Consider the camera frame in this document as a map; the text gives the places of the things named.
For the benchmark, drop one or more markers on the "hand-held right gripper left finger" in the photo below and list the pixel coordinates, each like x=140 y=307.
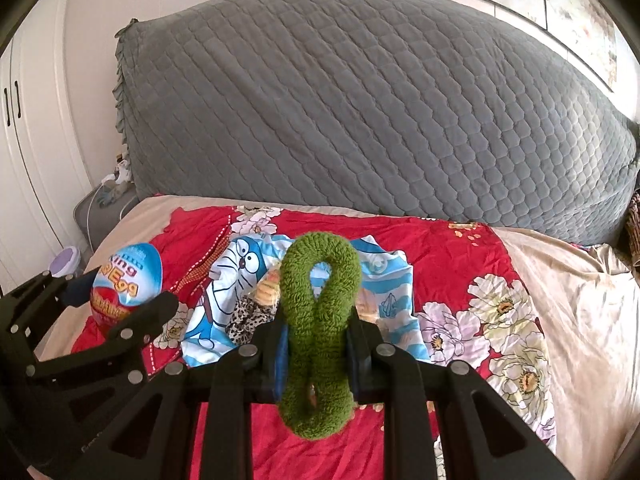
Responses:
x=277 y=360

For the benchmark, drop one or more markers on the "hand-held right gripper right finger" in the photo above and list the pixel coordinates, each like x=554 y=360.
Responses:
x=357 y=365

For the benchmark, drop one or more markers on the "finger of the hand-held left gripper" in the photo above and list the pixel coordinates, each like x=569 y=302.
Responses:
x=145 y=320
x=45 y=295

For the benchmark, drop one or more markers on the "green fuzzy scrunchie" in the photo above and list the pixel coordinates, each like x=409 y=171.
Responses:
x=320 y=360

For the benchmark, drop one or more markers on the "colourful toy egg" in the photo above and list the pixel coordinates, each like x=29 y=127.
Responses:
x=125 y=280

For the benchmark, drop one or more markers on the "blue striped cartoon cloth bag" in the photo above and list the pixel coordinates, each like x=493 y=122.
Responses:
x=395 y=320

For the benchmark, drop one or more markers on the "orange snack packet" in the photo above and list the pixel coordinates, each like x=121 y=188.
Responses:
x=268 y=290

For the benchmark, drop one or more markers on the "purple and white round box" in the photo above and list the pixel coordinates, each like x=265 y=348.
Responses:
x=67 y=260

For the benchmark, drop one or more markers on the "leopard print scrunchie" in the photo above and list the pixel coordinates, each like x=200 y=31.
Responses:
x=245 y=320

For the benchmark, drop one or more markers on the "grey nightstand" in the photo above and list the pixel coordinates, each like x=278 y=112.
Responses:
x=85 y=220

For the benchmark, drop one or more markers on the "white wardrobe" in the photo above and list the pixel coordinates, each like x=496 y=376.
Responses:
x=30 y=185

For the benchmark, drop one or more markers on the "red floral blanket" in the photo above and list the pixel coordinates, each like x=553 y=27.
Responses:
x=450 y=260

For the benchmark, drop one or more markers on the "small figurines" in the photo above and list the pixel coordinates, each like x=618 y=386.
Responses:
x=120 y=175

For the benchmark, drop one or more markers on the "grey quilted headboard cover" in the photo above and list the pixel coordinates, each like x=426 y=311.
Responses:
x=350 y=110

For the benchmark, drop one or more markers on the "wicker basket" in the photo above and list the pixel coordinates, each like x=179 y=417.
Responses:
x=634 y=230

